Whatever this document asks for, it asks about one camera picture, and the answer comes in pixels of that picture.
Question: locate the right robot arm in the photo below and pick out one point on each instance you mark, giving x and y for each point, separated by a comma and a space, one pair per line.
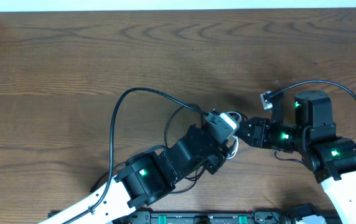
330, 158

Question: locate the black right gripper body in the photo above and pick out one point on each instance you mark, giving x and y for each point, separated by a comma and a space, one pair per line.
257, 132

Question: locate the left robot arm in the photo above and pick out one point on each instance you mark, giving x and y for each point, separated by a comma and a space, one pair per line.
149, 177

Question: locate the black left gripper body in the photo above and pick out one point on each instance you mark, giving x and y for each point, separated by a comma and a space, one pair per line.
213, 145

